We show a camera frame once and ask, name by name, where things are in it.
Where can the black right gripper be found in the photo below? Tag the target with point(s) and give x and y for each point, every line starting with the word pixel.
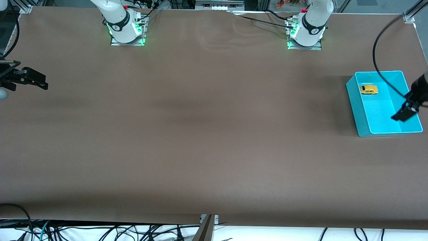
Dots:
pixel 6 74

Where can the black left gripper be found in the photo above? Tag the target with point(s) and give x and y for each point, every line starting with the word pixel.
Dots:
pixel 419 88

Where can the yellow beetle toy car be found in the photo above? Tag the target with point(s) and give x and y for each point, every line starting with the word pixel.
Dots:
pixel 368 89

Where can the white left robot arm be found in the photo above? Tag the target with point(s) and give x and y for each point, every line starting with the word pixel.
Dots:
pixel 314 20

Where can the teal plastic bin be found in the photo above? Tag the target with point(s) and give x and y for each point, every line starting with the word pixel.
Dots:
pixel 378 113

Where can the brown table cover mat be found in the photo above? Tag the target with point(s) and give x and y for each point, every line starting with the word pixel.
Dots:
pixel 214 134

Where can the white power strip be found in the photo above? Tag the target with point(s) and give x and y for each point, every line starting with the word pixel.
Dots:
pixel 219 5

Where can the aluminium frame corner profile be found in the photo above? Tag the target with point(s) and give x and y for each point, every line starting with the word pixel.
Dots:
pixel 26 8
pixel 411 13

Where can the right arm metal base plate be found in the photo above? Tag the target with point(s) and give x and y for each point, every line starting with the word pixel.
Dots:
pixel 128 43

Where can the metal table edge bracket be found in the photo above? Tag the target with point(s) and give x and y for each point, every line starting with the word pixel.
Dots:
pixel 205 229

